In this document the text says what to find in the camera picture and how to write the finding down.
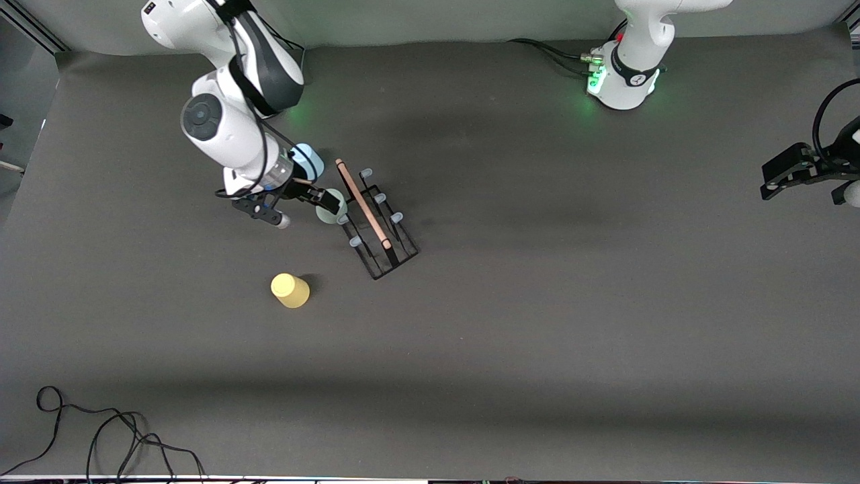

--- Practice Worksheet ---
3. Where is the pale green plastic cup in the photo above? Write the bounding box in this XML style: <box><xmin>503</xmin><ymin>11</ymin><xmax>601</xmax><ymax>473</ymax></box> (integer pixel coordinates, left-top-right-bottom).
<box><xmin>315</xmin><ymin>188</ymin><xmax>349</xmax><ymax>225</ymax></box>

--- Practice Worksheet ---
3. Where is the black wire cup holder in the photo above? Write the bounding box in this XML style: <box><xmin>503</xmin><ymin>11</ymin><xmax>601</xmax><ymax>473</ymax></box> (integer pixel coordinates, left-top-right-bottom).
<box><xmin>334</xmin><ymin>158</ymin><xmax>421</xmax><ymax>281</ymax></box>

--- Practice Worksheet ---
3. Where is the yellow plastic cup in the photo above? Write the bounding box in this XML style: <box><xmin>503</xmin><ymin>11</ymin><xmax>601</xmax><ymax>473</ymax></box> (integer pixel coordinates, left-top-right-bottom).
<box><xmin>270</xmin><ymin>273</ymin><xmax>311</xmax><ymax>309</ymax></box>

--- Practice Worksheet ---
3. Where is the light blue plastic cup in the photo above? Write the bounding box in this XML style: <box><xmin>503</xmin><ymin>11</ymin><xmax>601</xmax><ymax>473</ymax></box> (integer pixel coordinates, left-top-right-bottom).
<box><xmin>289</xmin><ymin>143</ymin><xmax>325</xmax><ymax>181</ymax></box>

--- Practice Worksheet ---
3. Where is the black right arm base cable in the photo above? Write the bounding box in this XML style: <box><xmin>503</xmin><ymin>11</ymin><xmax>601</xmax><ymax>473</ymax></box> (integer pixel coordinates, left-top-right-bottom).
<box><xmin>259</xmin><ymin>17</ymin><xmax>307</xmax><ymax>54</ymax></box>

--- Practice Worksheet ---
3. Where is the black arm base cable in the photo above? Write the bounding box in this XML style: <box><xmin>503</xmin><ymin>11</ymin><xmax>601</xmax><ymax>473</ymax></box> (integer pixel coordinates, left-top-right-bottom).
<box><xmin>259</xmin><ymin>17</ymin><xmax>307</xmax><ymax>54</ymax></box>
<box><xmin>507</xmin><ymin>17</ymin><xmax>629</xmax><ymax>75</ymax></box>

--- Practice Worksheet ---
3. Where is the black left arm base cable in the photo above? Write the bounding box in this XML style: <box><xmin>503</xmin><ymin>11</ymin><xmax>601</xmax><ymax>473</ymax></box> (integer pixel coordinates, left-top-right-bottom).
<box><xmin>507</xmin><ymin>17</ymin><xmax>629</xmax><ymax>75</ymax></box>

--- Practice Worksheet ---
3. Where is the thin black loose cable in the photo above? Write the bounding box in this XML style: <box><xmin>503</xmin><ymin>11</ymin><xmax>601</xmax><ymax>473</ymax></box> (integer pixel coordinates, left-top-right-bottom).
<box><xmin>0</xmin><ymin>385</ymin><xmax>209</xmax><ymax>482</ymax></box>

